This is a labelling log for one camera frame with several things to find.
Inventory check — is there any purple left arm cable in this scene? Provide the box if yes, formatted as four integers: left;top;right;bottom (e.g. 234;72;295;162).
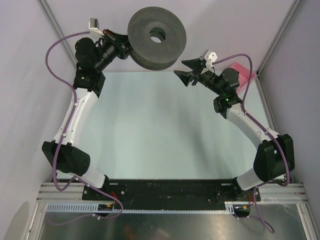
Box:
46;31;125;226

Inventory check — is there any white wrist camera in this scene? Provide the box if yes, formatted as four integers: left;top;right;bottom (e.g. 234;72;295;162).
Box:
202;49;218;68
88;18;103;39

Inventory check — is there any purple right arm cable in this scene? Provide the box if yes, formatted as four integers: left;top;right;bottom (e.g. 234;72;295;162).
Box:
211;53;292;235

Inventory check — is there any aluminium frame post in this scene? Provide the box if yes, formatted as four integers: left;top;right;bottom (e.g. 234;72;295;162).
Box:
36;0;76;76
256;0;305;76

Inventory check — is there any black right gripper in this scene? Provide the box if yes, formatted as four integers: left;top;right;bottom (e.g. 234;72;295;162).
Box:
174;57;224;96

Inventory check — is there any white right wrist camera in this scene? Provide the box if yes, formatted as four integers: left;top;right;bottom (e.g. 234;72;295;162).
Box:
202;49;218;68

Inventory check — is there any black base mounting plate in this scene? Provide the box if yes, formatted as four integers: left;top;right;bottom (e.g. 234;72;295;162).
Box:
81;178;261;204

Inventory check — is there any aluminium frame post left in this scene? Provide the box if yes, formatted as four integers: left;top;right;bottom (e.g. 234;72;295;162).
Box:
36;0;76;76

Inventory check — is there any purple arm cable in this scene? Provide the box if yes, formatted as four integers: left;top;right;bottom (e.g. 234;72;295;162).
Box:
46;31;125;226
211;53;292;235

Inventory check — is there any aluminium front rail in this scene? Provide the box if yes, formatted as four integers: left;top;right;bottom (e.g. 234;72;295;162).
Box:
36;182;309;204

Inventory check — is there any pink open box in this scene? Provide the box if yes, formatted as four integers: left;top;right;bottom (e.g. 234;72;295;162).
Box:
230;62;250;95

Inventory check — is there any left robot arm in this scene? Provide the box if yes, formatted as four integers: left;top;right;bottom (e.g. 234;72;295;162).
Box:
42;28;132;200

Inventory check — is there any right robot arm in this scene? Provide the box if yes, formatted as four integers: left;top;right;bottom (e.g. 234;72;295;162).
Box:
174;57;296;201

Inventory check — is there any black cable spool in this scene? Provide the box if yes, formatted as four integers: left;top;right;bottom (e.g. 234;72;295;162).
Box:
127;6;187;71

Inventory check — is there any grey slotted cable duct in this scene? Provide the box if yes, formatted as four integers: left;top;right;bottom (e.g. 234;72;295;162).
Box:
46;202;235;214

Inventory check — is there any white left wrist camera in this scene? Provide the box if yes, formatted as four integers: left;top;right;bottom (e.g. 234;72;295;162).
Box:
88;18;103;39

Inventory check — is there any aluminium frame post right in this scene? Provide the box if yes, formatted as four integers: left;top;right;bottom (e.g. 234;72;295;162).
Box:
256;0;305;76

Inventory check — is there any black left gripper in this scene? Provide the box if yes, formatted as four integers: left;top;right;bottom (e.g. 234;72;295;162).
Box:
93;29;142;72

